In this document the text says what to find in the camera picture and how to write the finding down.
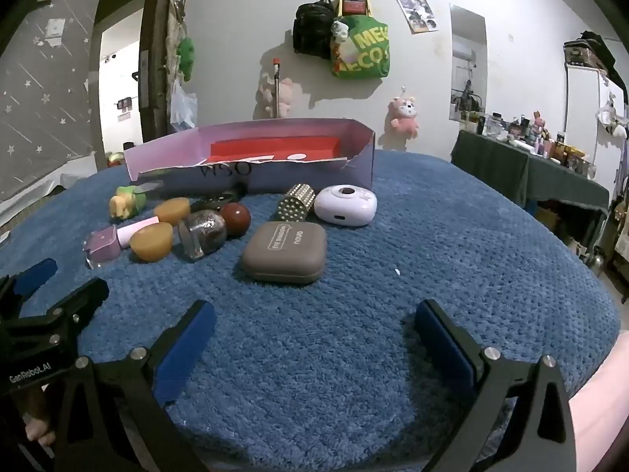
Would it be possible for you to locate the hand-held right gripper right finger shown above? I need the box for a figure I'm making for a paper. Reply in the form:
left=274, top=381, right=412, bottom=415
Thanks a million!
left=414, top=299, right=578, bottom=472

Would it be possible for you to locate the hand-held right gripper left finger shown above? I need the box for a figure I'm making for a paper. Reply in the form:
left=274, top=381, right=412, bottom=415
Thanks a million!
left=49, top=300, right=217, bottom=472

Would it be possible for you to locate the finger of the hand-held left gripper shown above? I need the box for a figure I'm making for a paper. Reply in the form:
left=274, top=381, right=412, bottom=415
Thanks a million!
left=0, top=277, right=110, bottom=355
left=0, top=258, right=59, bottom=325

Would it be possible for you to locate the purple nail polish bottle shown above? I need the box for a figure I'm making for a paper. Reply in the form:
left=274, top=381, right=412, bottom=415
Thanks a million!
left=85, top=216, right=160, bottom=270

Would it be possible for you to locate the orange dome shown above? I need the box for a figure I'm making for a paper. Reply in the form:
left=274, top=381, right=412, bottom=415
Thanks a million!
left=130, top=222, right=174, bottom=262
left=154, top=197, right=191, bottom=227

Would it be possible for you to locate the green yellow mushroom toy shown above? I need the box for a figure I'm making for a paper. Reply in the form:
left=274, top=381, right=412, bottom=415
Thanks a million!
left=109, top=185, right=147, bottom=220

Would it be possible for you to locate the glitter nail polish bottle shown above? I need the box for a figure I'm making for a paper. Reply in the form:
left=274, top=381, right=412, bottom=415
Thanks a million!
left=178, top=210, right=227, bottom=260

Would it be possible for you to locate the taupe rounded case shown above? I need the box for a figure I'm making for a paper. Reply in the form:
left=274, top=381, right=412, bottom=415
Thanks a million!
left=240, top=221, right=327, bottom=284

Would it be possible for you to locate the red-brown ball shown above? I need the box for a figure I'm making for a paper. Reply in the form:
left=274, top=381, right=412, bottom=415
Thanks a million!
left=219, top=203, right=252, bottom=237

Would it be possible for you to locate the silver studded cylinder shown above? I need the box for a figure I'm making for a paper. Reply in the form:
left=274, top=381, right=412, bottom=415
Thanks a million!
left=274, top=183, right=315, bottom=222

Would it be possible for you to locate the pink cardboard box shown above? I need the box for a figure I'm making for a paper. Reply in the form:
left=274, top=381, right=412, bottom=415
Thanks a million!
left=123, top=118, right=377, bottom=196

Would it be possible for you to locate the person's left hand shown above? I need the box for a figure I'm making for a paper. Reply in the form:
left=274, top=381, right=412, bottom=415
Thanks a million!
left=22, top=388, right=56, bottom=448

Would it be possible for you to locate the pink cloth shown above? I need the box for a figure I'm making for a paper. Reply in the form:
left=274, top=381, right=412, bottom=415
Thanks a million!
left=569, top=329, right=629, bottom=472

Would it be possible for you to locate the table with dark cloth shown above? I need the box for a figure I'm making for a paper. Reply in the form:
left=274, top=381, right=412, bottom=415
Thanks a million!
left=451, top=129, right=610, bottom=261

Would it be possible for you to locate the translucent plastic bag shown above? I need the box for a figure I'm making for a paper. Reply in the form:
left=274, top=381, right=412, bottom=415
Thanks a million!
left=170, top=79, right=198, bottom=133

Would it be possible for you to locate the pink hanging plush toy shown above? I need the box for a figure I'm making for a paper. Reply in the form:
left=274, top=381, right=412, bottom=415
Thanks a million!
left=388, top=94, right=421, bottom=139

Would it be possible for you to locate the dark wooden door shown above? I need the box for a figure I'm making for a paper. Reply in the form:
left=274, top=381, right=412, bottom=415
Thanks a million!
left=139, top=0, right=192, bottom=146

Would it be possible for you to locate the green plush toy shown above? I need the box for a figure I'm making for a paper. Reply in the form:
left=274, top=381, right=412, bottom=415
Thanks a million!
left=177, top=35, right=196, bottom=82

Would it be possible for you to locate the white wardrobe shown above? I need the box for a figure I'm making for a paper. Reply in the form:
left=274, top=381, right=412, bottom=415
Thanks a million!
left=563, top=39, right=629, bottom=192

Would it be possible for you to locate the white hanging plush toy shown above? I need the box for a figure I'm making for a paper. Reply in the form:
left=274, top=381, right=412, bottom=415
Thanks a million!
left=597, top=101, right=629, bottom=139

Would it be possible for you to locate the green tote bag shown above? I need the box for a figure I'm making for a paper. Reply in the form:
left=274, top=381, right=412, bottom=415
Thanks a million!
left=330, top=12, right=392, bottom=80

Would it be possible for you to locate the patterned storage box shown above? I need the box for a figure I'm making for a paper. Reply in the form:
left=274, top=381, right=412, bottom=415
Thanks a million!
left=564, top=40, right=607, bottom=70

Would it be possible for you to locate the photo collage sheet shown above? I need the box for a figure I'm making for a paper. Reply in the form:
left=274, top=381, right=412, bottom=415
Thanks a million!
left=396, top=0, right=439, bottom=35

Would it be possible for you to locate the black backpack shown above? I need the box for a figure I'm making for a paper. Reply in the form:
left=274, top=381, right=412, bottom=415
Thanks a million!
left=293, top=0, right=336, bottom=60

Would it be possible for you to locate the red box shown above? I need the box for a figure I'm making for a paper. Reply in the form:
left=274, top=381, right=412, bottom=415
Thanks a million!
left=335, top=0, right=370, bottom=17

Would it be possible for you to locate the mop handle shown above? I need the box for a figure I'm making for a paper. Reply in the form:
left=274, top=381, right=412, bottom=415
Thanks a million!
left=272, top=58, right=283, bottom=120

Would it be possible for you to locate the wall mirror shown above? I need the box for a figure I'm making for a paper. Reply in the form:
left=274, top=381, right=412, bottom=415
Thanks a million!
left=449, top=4, right=488, bottom=124

